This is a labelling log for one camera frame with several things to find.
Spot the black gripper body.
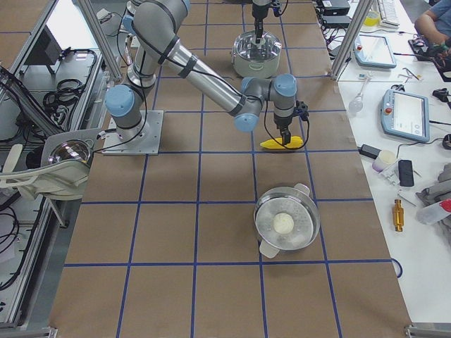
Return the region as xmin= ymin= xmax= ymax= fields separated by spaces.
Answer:
xmin=273 ymin=113 xmax=293 ymax=131
xmin=252 ymin=0 xmax=271 ymax=20

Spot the yellow corn cob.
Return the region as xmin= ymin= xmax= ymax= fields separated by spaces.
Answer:
xmin=260 ymin=136 xmax=304 ymax=151

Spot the glass pot lid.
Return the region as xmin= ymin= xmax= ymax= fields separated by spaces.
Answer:
xmin=233 ymin=31 xmax=282 ymax=61

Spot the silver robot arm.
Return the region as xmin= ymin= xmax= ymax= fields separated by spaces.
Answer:
xmin=105 ymin=1 xmax=297 ymax=145

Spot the pale green electric pot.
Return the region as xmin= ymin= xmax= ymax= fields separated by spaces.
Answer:
xmin=231 ymin=31 xmax=282 ymax=79

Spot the steel steamer pot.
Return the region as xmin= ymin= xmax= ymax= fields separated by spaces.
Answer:
xmin=254 ymin=183 xmax=320 ymax=258

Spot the white light bulb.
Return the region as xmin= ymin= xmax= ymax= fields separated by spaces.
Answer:
xmin=348 ymin=81 xmax=368 ymax=116

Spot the white steamed bun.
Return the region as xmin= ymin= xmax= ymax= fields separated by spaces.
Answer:
xmin=273 ymin=213 xmax=295 ymax=234

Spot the black power adapter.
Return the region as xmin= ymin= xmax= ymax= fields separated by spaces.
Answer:
xmin=358 ymin=144 xmax=381 ymax=160

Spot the blue teach pendant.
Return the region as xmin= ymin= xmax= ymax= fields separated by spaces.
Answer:
xmin=380 ymin=89 xmax=430 ymax=143
xmin=354 ymin=35 xmax=397 ymax=69

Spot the black remote control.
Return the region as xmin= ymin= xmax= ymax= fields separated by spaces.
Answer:
xmin=398 ymin=160 xmax=414 ymax=187

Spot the gold brass fitting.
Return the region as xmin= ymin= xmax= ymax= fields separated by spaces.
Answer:
xmin=392 ymin=199 xmax=404 ymax=232

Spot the person in blue shirt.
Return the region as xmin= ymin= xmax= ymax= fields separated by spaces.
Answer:
xmin=414 ymin=0 xmax=450 ymax=45

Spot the steel bowl on chair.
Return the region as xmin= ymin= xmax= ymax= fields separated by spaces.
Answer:
xmin=47 ymin=139 xmax=92 ymax=164

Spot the aluminium frame post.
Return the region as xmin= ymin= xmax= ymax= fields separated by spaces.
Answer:
xmin=330 ymin=0 xmax=373 ymax=80

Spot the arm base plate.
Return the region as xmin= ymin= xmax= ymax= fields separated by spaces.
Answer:
xmin=101 ymin=110 xmax=164 ymax=156

